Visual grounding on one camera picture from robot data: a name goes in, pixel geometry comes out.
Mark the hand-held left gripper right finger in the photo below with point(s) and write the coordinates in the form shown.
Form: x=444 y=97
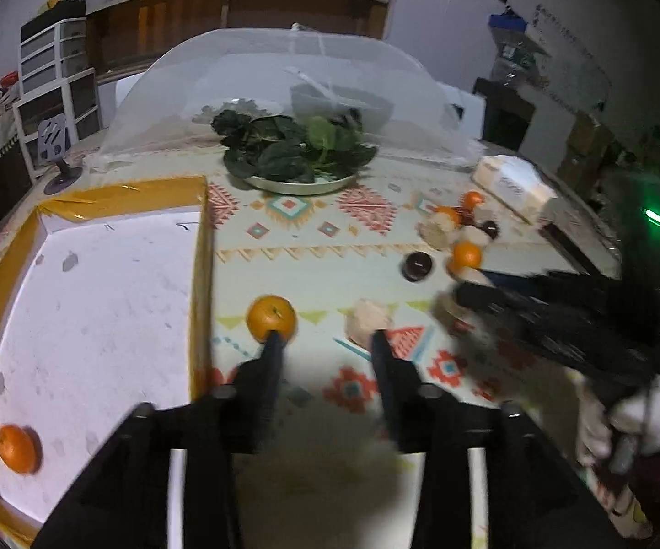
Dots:
x=382 y=360

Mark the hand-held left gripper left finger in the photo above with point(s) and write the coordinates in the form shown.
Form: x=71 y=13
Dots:
x=273 y=349

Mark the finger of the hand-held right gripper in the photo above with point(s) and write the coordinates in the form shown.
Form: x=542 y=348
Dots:
x=493 y=281
x=493 y=303

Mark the orange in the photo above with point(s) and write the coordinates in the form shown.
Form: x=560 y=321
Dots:
x=466 y=255
x=447 y=216
x=472 y=199
x=271 y=317
x=18 y=449

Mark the pale beige fruit chunk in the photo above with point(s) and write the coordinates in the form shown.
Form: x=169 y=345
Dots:
x=435 y=234
x=474 y=234
x=368 y=320

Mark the dark purple round fruit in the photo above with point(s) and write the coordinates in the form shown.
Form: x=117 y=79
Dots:
x=490 y=230
x=416 y=266

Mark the small dark red fruit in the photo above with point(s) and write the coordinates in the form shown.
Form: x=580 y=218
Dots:
x=466 y=218

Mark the white foam tray yellow tape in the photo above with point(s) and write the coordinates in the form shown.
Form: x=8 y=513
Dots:
x=107 y=309

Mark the person's right hand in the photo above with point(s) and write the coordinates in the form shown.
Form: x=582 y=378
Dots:
x=658 y=417

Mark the white paper box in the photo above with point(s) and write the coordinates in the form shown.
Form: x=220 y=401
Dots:
x=512 y=183

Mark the dark cabinet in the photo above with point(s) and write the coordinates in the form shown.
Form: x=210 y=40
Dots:
x=507 y=120

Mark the pale plate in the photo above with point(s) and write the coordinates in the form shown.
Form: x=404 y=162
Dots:
x=301 y=184

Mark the cardboard boxes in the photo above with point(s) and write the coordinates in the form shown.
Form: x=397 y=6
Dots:
x=587 y=140

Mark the dark leafy greens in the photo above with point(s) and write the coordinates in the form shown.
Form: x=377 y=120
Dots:
x=284 y=146

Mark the whiteboard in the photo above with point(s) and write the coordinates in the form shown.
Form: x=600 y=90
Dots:
x=570 y=63

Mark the dark bowl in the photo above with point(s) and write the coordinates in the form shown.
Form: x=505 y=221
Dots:
x=344 y=100

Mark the white mesh food cover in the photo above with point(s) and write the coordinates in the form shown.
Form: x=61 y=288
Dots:
x=284 y=68

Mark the grey phone holder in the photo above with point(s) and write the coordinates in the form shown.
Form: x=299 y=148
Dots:
x=55 y=143

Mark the white plastic drawer unit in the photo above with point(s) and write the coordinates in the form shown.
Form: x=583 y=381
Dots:
x=58 y=68

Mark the wooden wall cabinet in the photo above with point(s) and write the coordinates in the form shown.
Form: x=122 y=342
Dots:
x=238 y=17

